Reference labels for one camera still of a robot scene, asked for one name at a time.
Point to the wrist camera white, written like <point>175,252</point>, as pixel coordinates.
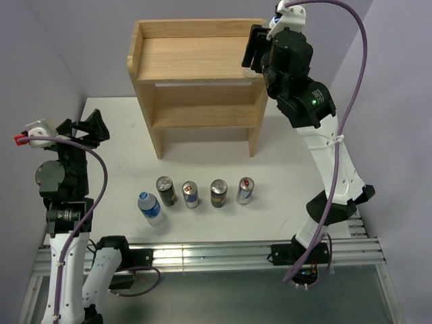
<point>293,17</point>
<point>39,128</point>

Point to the black gold can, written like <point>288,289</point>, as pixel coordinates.
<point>218,190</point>
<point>166,190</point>

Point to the black gold can left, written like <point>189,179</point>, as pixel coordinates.
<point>166,190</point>

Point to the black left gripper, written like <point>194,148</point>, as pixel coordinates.
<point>94,125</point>

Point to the wooden two-tier shelf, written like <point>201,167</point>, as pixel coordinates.
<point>187,74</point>

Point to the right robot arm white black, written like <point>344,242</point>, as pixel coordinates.
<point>284,61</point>

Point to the aluminium mounting rail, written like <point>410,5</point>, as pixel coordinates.
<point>358,249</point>

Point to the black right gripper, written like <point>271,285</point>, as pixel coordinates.
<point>260,44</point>

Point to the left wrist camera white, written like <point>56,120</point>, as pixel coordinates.
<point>39,128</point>

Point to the black gold can right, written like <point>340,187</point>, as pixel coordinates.
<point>218,190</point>

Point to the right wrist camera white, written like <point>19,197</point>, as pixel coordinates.
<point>293,17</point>

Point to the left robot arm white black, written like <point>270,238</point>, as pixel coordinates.
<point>63,185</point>

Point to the Pocari Sweat bottle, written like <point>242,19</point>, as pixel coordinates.
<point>150,208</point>
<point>274,20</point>

